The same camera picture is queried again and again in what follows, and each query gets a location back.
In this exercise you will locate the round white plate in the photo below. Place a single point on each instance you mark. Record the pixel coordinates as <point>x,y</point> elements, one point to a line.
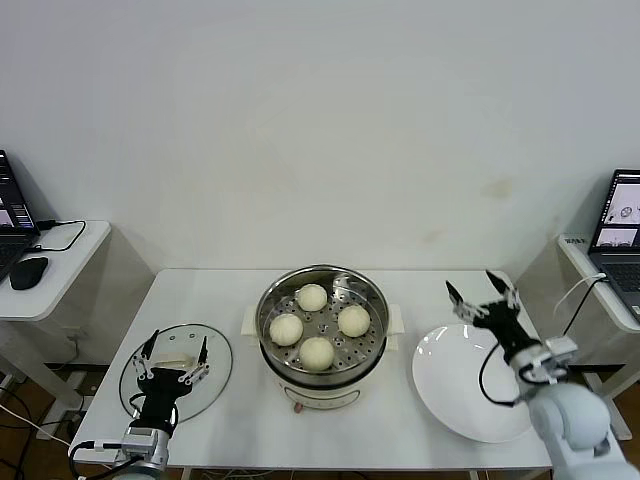
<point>450,390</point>

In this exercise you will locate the black computer mouse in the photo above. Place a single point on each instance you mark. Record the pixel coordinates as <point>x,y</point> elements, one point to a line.
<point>29,272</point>

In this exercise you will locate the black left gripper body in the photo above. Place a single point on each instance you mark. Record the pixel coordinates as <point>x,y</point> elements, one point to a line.
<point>162,390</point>

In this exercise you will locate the white wall socket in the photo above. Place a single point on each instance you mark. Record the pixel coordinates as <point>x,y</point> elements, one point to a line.
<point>75,334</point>

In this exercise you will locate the white steamed baozi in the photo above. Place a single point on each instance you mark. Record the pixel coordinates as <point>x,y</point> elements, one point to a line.
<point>316,352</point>
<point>354,321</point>
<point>286,329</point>
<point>312,297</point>

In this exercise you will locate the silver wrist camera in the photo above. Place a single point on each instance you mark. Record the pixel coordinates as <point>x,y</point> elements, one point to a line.
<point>560,350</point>
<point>141,441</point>

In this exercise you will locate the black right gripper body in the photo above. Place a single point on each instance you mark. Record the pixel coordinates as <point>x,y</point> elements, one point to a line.
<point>505,325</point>

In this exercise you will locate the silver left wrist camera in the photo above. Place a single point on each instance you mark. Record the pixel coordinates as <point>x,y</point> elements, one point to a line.
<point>141,441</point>

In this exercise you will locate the perforated stainless steamer basket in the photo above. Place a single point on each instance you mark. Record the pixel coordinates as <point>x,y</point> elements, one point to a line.
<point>370,300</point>

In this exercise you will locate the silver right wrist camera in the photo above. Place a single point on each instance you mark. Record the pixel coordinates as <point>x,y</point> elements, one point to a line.
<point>560,350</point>

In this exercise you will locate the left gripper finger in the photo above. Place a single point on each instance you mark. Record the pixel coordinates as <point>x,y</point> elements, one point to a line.
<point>140,367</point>
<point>200,372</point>

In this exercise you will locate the grey laptop with bright windows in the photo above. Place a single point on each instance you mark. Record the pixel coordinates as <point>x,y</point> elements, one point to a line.
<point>620,270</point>

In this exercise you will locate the black laptop with dark screen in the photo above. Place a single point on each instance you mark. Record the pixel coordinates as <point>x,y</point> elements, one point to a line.
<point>10,210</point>

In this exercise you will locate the white side table with mouse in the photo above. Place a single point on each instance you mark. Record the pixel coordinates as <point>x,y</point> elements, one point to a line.
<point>65,280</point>

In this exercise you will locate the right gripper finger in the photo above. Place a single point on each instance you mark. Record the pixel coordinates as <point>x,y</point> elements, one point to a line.
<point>470,311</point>
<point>510,299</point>

